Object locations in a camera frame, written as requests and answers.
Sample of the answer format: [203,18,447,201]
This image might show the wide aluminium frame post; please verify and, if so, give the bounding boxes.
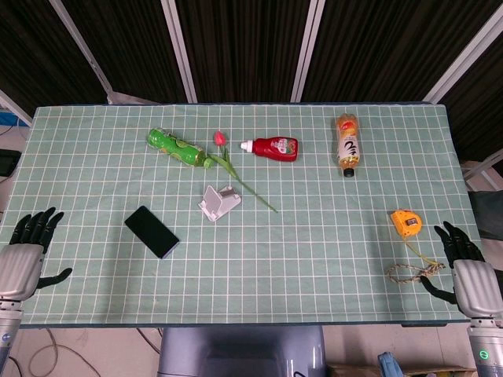
[422,3,503,104]

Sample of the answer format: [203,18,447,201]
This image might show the slanted aluminium frame post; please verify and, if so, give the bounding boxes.
[49,0,116,105]

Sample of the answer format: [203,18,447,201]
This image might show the red ketchup squeeze bottle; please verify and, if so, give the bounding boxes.
[240,136,299,161]

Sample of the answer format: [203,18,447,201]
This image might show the green checkered tablecloth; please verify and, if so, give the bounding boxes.
[0,102,486,328]

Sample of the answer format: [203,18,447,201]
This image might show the black smartphone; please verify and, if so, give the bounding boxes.
[123,205,181,260]

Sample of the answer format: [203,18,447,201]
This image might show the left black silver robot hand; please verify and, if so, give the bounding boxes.
[0,207,74,303]

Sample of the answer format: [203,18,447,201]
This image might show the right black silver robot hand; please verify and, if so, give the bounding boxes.
[419,221,503,318]

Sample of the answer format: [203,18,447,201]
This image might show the short aluminium frame bar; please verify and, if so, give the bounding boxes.
[0,89,33,127]

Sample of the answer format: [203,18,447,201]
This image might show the green plastic drink bottle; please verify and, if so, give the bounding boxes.
[147,126,215,170]

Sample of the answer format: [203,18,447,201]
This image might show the dark fabric seat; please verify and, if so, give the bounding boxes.
[467,190,503,240]

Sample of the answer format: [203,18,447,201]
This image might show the white folding phone stand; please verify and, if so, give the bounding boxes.
[196,185,242,224]

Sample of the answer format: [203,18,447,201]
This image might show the blue cloth item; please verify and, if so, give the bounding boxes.
[376,352,404,377]

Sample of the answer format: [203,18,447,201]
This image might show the braided jute rope loop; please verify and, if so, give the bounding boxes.
[384,261,447,284]

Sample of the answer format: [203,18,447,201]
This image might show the brown cardboard box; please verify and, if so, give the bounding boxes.
[325,363,479,377]

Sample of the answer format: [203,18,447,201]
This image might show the grey-blue robot torso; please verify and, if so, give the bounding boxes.
[156,326,328,377]

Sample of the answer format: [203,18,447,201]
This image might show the pink artificial tulip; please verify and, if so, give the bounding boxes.
[207,130,279,214]

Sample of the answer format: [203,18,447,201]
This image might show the tan floor cable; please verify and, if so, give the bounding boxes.
[28,328,101,377]

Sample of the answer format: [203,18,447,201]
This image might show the yellow tape measure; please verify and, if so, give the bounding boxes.
[389,209,433,263]

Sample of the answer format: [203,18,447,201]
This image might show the orange tea bottle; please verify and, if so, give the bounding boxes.
[335,112,362,178]

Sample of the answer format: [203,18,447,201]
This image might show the black box device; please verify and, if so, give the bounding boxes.
[0,148,20,178]

